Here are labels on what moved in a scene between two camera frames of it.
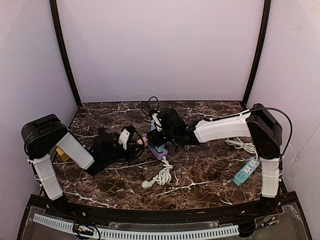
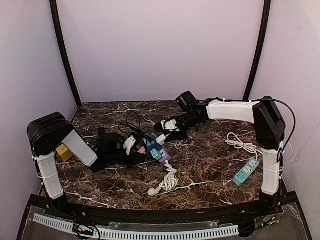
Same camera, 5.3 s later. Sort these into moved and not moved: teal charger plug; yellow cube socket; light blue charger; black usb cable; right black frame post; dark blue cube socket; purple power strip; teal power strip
Moved: black usb cable; dark blue cube socket; teal charger plug; light blue charger; purple power strip
Not moved: right black frame post; teal power strip; yellow cube socket
